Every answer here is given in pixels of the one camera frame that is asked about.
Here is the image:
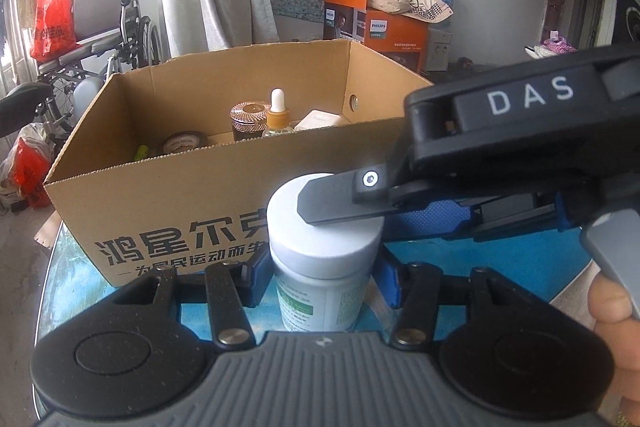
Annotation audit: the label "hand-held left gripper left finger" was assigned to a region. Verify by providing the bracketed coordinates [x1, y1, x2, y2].
[112, 252, 274, 349]

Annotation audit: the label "white pill bottle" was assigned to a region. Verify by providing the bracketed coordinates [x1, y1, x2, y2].
[266, 172, 386, 333]

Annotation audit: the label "person's right hand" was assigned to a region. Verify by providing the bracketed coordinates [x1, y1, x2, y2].
[587, 273, 640, 414]

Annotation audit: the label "white charger plug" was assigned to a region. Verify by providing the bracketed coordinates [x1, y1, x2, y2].
[294, 109, 351, 132]

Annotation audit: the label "small wooden stool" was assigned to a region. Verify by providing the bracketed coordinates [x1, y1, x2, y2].
[34, 211, 64, 251]

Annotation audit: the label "pink clothes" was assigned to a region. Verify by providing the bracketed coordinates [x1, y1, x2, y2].
[534, 36, 577, 56]

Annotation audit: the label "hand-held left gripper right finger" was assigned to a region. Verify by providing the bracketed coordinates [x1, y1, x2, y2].
[374, 247, 554, 351]

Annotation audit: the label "dark jar with copper lid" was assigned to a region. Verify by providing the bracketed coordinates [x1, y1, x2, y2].
[230, 101, 271, 143]

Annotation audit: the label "green dropper bottle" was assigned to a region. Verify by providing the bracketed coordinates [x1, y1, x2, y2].
[262, 88, 296, 138]

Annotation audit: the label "grey wheelchair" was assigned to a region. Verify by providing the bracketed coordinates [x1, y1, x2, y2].
[0, 0, 167, 138]

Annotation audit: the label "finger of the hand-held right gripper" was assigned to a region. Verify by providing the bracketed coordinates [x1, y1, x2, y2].
[383, 191, 569, 243]
[297, 162, 399, 226]

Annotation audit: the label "black tape roll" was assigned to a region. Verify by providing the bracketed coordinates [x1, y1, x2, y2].
[159, 132, 209, 156]

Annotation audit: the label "brown cardboard box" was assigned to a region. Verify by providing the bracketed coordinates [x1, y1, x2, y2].
[44, 39, 436, 290]

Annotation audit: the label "red plastic bag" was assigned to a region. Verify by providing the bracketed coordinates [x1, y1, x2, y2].
[30, 0, 77, 62]
[12, 138, 54, 208]

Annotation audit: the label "white plastic bag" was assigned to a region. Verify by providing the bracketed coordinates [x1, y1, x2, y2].
[0, 122, 56, 210]

